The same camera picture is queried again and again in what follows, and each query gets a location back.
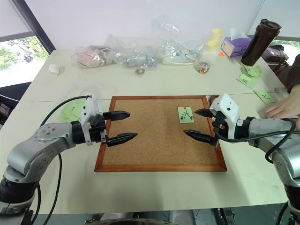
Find wood framed cork board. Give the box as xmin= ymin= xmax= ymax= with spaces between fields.
xmin=94 ymin=95 xmax=228 ymax=173

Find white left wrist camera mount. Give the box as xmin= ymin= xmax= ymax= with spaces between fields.
xmin=80 ymin=97 xmax=104 ymax=146

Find stacked yellow lidded cups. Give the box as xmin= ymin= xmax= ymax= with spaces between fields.
xmin=204 ymin=28 xmax=224 ymax=64

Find flat clear plastic bag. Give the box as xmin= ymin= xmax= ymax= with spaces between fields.
xmin=60 ymin=80 xmax=104 ymax=112

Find purple tissue box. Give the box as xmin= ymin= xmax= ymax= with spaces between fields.
xmin=220 ymin=27 xmax=253 ymax=58

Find dark chair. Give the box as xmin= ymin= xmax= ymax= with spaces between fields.
xmin=0 ymin=81 xmax=33 ymax=128

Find dark brown bag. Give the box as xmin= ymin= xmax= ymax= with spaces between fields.
xmin=259 ymin=44 xmax=290 ymax=72

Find small jar of pushpins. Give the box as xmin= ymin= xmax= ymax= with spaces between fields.
xmin=194 ymin=60 xmax=210 ymax=74

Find bag of pink cloth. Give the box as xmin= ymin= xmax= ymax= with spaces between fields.
xmin=76 ymin=45 xmax=113 ymax=70

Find dark window frame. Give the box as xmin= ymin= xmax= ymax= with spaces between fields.
xmin=0 ymin=0 xmax=57 ymax=58

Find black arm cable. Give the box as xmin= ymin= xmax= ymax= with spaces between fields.
xmin=212 ymin=117 xmax=300 ymax=165
xmin=29 ymin=95 xmax=93 ymax=225

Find clear bag with grey parts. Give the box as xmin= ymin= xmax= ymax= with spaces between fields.
xmin=105 ymin=34 xmax=160 ymax=69

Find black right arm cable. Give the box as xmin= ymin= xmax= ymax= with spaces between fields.
xmin=212 ymin=117 xmax=300 ymax=165

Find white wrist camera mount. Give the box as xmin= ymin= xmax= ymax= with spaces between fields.
xmin=209 ymin=93 xmax=241 ymax=142
xmin=80 ymin=97 xmax=104 ymax=146

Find small white roll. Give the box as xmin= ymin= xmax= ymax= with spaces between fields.
xmin=48 ymin=64 xmax=60 ymax=76

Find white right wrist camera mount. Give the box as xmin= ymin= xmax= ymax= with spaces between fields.
xmin=209 ymin=93 xmax=241 ymax=142

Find person's bare hand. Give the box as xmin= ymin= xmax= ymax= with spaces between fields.
xmin=264 ymin=90 xmax=300 ymax=119

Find green note with black scribble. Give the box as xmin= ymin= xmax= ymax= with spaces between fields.
xmin=177 ymin=106 xmax=195 ymax=124

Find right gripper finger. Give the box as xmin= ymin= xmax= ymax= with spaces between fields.
xmin=194 ymin=108 xmax=213 ymax=118
xmin=183 ymin=129 xmax=215 ymax=147

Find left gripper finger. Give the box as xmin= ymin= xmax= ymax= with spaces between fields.
xmin=107 ymin=132 xmax=138 ymax=148
xmin=109 ymin=111 xmax=130 ymax=121

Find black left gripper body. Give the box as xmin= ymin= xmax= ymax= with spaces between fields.
xmin=89 ymin=112 xmax=111 ymax=144

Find green paper note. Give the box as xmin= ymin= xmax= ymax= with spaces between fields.
xmin=254 ymin=88 xmax=278 ymax=105
xmin=57 ymin=100 xmax=86 ymax=122
xmin=243 ymin=64 xmax=263 ymax=78
xmin=236 ymin=73 xmax=260 ymax=90

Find brown travel tumbler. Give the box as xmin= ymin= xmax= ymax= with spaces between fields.
xmin=240 ymin=19 xmax=282 ymax=68

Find clear bag with white cable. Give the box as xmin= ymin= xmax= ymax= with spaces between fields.
xmin=151 ymin=15 xmax=212 ymax=67

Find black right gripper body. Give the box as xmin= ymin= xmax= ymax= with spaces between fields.
xmin=211 ymin=112 xmax=227 ymax=148

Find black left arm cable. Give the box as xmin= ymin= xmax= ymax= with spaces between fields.
xmin=29 ymin=95 xmax=93 ymax=225

